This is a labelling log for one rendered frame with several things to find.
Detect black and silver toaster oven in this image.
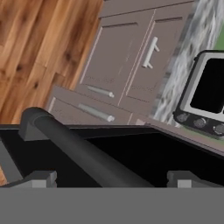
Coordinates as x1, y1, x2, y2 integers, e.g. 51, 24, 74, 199
172, 49, 224, 138

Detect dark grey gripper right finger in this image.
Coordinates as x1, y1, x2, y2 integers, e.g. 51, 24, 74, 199
166, 170, 224, 189

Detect grey-brown drawer front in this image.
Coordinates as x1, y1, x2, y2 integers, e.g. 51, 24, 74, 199
98, 0, 197, 19
45, 85, 138, 126

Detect silver cupboard door handle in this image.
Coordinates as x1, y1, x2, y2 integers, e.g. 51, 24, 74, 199
86, 84, 116, 99
141, 36, 161, 70

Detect dark grey fridge door handle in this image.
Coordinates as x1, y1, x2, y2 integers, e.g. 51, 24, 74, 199
17, 106, 155, 188

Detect silver drawer handle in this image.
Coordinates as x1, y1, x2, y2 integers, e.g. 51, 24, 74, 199
77, 102, 116, 123

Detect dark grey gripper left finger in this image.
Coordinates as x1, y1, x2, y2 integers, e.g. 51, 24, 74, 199
4, 170, 58, 189

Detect grey-brown cupboard door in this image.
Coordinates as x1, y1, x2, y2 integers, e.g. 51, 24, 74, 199
78, 21, 156, 108
117, 8, 196, 118

